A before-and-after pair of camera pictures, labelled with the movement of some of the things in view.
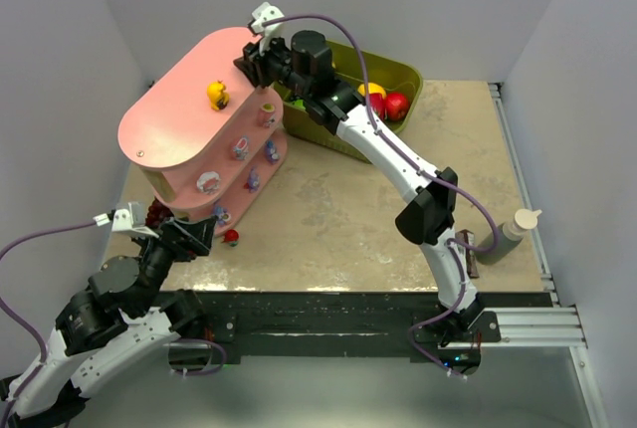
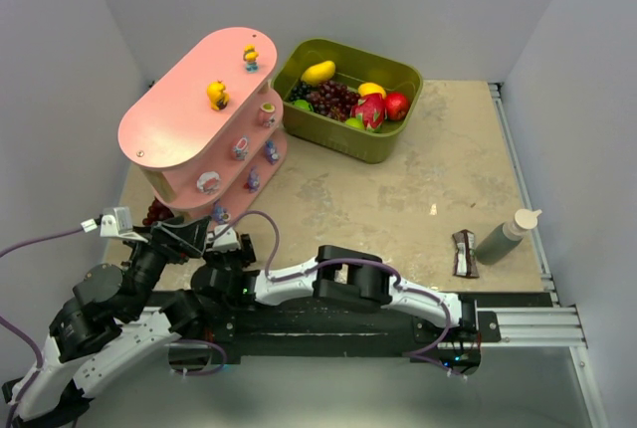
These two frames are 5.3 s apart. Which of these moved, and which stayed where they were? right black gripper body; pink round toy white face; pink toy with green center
Moved: right black gripper body
Stayed: pink round toy white face; pink toy with green center
